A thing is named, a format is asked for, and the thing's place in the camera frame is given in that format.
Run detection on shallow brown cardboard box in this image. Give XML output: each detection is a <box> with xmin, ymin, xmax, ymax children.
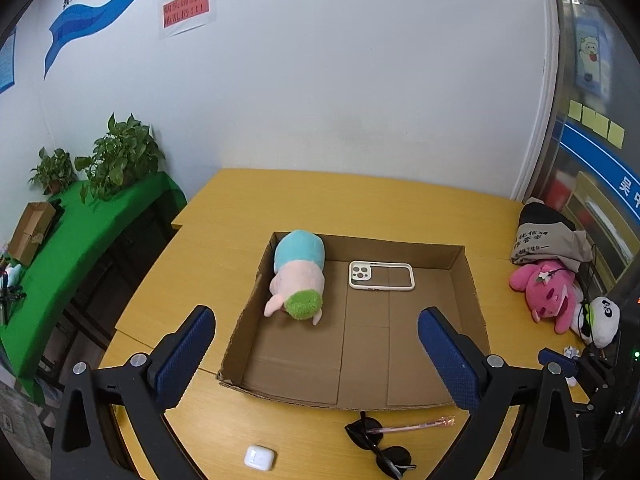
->
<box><xmin>217</xmin><ymin>232</ymin><xmax>490</xmax><ymax>411</ymax></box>

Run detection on green cloth covered table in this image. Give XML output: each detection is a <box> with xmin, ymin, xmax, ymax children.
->
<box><xmin>1</xmin><ymin>171</ymin><xmax>186</xmax><ymax>405</ymax></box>

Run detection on yellow sticky note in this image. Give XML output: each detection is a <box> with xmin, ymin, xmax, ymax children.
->
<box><xmin>582</xmin><ymin>106</ymin><xmax>610</xmax><ymax>139</ymax></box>
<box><xmin>608</xmin><ymin>122</ymin><xmax>625</xmax><ymax>150</ymax></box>
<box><xmin>568</xmin><ymin>100</ymin><xmax>582</xmax><ymax>122</ymax></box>

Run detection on grey black cloth bag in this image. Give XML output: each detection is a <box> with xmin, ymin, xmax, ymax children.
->
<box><xmin>510</xmin><ymin>197</ymin><xmax>593</xmax><ymax>273</ymax></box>

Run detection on blue wave wall decal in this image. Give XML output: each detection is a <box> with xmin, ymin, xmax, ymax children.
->
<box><xmin>43</xmin><ymin>0</ymin><xmax>134</xmax><ymax>78</ymax></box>

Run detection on blue poster on left wall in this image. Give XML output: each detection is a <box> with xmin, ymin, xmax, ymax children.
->
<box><xmin>0</xmin><ymin>29</ymin><xmax>16</xmax><ymax>93</ymax></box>

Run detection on pink pen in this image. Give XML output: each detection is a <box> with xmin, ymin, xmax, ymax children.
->
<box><xmin>366</xmin><ymin>416</ymin><xmax>456</xmax><ymax>434</ymax></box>

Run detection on red white wall notice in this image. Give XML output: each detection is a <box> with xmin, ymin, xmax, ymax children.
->
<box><xmin>158</xmin><ymin>0</ymin><xmax>217</xmax><ymax>40</ymax></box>

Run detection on blue pink green plush toy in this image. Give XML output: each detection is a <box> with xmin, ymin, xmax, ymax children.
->
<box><xmin>264</xmin><ymin>230</ymin><xmax>326</xmax><ymax>326</ymax></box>

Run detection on cartoon sheep poster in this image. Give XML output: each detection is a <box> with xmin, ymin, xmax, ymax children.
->
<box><xmin>574</xmin><ymin>4</ymin><xmax>613</xmax><ymax>103</ymax></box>

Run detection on small brown cardboard box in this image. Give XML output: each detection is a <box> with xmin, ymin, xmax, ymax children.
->
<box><xmin>8</xmin><ymin>202</ymin><xmax>55</xmax><ymax>266</ymax></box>

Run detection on white small packet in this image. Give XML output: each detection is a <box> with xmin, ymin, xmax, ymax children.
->
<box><xmin>563</xmin><ymin>346</ymin><xmax>580</xmax><ymax>360</ymax></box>

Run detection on black sunglasses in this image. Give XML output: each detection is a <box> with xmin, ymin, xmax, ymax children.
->
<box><xmin>344</xmin><ymin>410</ymin><xmax>418</xmax><ymax>480</ymax></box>

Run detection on white earbuds case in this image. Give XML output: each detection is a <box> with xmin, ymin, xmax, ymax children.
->
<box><xmin>244</xmin><ymin>444</ymin><xmax>277</xmax><ymax>471</ymax></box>

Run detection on white clear phone case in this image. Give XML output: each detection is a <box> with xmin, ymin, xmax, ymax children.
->
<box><xmin>348</xmin><ymin>260</ymin><xmax>416</xmax><ymax>292</ymax></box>

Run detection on panda plush toy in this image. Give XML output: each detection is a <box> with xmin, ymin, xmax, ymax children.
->
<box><xmin>570</xmin><ymin>296</ymin><xmax>620</xmax><ymax>349</ymax></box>

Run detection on small potted green plant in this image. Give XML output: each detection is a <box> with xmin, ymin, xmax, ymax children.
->
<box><xmin>28</xmin><ymin>148</ymin><xmax>77</xmax><ymax>195</ymax></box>

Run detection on large potted green plant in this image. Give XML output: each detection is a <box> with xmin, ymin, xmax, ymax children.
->
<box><xmin>74</xmin><ymin>114</ymin><xmax>165</xmax><ymax>203</ymax></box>

